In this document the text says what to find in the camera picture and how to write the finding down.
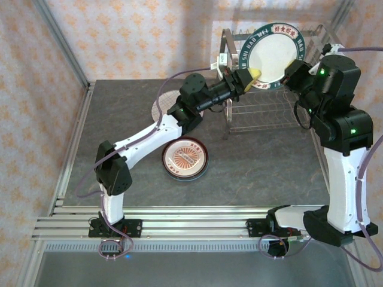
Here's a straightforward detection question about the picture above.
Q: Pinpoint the green rim lettered plate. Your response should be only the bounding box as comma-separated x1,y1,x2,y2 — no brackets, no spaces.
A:
238,22,307,91

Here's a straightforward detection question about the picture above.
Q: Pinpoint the plaid line plate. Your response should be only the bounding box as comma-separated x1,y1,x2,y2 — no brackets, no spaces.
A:
151,89,207,122

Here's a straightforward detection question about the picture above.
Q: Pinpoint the dark red plate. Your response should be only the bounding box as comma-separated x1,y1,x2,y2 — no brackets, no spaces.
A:
161,136,209,181

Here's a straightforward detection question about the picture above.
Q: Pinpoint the orange sunburst plate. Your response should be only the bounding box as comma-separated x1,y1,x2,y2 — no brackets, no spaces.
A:
165,140,205,176

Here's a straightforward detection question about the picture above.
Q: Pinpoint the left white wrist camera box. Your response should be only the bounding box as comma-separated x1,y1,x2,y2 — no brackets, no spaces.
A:
209,53,229,76

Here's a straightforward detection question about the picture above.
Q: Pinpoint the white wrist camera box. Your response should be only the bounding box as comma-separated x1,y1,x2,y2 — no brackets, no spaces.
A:
321,42,345,57
209,53,229,76

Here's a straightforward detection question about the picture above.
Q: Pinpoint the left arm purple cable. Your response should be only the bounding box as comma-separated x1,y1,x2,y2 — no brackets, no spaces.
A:
74,66,214,261

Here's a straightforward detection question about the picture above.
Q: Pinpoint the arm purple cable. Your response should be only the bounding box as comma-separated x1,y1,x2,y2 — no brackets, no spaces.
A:
74,66,214,261
258,45,383,273

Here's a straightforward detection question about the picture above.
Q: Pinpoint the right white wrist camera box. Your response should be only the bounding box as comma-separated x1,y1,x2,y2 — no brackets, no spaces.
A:
321,42,345,57

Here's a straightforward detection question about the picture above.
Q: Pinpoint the steel wire dish rack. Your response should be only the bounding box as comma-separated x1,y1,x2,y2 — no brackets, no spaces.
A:
220,23,339,142

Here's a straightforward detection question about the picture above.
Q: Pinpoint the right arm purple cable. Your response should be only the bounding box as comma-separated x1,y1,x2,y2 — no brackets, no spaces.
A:
258,45,383,273

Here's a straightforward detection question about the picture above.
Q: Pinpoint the aluminium frame post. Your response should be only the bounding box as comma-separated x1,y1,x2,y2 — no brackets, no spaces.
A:
326,0,357,34
31,0,92,89

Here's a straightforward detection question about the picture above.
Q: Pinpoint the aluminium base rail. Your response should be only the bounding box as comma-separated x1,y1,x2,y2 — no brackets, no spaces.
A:
31,204,378,240

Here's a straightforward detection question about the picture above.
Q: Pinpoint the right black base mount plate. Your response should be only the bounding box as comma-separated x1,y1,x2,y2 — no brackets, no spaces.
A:
245,218,303,239

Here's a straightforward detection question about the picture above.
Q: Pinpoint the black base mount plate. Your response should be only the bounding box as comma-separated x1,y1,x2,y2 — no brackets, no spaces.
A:
88,218,142,239
245,218,303,239

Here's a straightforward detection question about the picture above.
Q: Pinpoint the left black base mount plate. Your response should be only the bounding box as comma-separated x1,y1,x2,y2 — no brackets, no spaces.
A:
88,218,142,239

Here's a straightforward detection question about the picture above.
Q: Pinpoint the grey slotted cable duct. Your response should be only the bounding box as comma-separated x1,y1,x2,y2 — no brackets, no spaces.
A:
41,242,349,254

